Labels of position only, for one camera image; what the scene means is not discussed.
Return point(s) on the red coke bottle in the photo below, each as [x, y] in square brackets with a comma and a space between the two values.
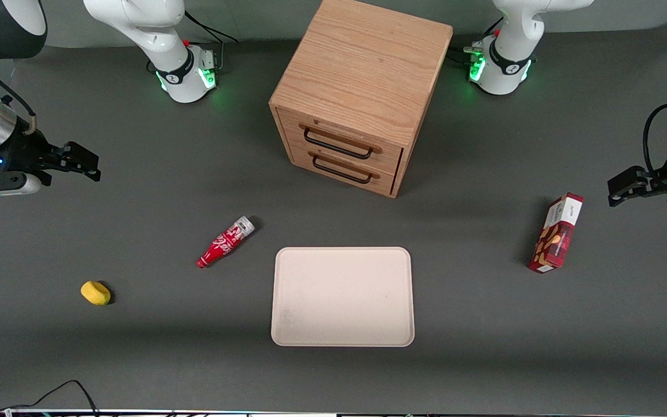
[226, 243]

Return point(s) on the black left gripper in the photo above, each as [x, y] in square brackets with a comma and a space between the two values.
[662, 176]

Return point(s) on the yellow lemon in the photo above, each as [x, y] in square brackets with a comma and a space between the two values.
[95, 293]

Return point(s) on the wooden drawer cabinet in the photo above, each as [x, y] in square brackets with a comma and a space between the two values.
[362, 75]

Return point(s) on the red snack box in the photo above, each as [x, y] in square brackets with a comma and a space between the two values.
[556, 234]

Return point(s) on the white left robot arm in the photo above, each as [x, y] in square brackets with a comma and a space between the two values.
[513, 52]

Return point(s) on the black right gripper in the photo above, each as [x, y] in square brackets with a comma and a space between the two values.
[19, 149]

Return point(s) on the beige plastic tray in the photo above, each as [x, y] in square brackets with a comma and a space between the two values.
[342, 296]

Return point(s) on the wooden drawer front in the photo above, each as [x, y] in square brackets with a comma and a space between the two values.
[333, 165]
[339, 136]

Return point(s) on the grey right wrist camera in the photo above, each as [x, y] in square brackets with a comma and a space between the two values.
[3, 186]

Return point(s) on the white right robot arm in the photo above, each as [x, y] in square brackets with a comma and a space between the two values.
[154, 35]

